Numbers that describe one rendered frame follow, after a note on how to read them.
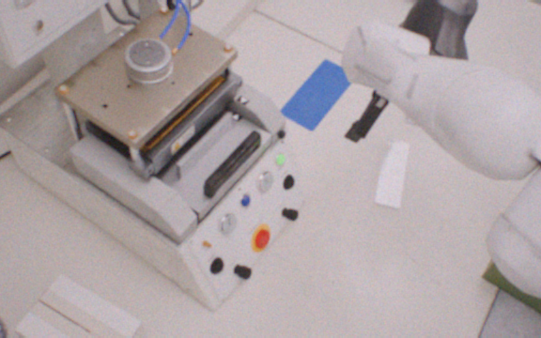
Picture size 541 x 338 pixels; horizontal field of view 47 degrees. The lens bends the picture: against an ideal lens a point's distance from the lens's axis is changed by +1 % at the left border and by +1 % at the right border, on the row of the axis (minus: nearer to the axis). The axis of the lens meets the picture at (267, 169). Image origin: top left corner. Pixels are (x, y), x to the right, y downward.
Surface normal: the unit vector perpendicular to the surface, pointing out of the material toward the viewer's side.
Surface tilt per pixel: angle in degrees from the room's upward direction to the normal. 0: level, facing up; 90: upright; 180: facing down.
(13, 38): 90
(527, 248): 57
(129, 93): 0
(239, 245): 65
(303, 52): 0
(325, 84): 0
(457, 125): 85
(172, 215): 41
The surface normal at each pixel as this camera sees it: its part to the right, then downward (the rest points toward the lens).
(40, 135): 0.07, -0.56
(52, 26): 0.81, 0.51
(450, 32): 0.25, 0.11
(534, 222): -0.74, -0.15
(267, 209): 0.77, 0.22
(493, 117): -0.51, -0.11
